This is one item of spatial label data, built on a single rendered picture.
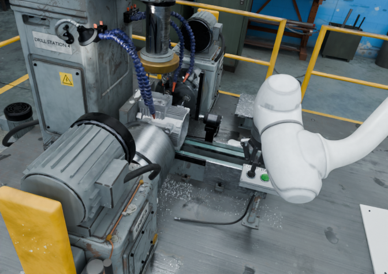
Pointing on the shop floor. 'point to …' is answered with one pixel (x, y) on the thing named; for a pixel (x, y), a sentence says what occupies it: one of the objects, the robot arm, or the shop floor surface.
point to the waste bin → (381, 60)
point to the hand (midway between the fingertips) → (254, 164)
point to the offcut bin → (342, 40)
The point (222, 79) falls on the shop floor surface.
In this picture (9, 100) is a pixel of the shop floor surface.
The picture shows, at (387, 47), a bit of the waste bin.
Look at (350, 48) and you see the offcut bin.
